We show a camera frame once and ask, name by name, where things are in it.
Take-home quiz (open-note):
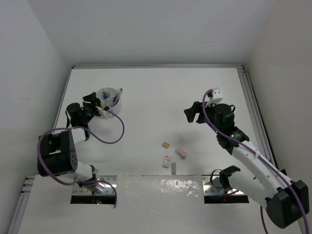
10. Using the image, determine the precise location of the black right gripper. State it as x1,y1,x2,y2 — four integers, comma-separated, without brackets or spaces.
184,99,221,134

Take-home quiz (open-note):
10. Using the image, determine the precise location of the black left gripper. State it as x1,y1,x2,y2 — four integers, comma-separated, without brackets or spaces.
81,92,104,124

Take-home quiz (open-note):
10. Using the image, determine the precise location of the clear blue gel pen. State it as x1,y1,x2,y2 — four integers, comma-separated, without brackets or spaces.
102,92,109,100

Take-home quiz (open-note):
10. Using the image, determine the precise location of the red pen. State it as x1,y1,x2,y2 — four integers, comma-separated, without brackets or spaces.
113,88,122,107

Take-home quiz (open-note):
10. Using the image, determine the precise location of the pink stapler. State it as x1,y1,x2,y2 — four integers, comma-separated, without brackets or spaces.
175,148,187,159

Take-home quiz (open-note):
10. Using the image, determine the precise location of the blue ballpoint pen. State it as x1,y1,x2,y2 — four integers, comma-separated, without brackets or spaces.
117,88,123,103

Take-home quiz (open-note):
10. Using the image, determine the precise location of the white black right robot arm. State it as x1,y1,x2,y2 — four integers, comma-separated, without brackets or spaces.
184,101,310,233

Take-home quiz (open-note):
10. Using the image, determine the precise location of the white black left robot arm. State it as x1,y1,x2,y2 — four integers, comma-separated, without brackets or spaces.
37,92,100,187

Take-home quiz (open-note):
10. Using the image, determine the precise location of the white round desk organizer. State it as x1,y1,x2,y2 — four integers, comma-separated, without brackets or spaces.
96,87,122,115

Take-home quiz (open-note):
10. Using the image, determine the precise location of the yellow eraser block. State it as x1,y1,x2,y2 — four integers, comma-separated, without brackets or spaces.
162,142,170,149

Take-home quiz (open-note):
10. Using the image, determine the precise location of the grey staple box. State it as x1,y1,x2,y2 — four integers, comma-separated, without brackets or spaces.
171,163,176,175

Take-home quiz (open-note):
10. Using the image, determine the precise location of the white correction tape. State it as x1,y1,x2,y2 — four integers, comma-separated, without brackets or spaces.
162,156,172,168

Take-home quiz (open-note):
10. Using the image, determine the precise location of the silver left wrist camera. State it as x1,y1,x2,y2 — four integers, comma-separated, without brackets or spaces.
97,106,115,119

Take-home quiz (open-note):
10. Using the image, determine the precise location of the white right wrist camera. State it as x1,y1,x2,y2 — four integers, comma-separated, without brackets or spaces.
206,88,223,107

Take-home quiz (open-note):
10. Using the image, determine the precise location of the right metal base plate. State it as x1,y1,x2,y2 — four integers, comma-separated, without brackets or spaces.
201,175,249,196

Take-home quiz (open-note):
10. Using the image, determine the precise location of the metal base plate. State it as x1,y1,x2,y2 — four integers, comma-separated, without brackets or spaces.
201,175,249,196
72,175,117,196

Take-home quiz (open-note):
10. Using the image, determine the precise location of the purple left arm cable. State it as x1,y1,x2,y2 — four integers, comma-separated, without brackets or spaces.
36,108,125,209

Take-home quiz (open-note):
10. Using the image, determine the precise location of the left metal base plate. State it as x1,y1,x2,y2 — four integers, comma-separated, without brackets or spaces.
72,175,117,196

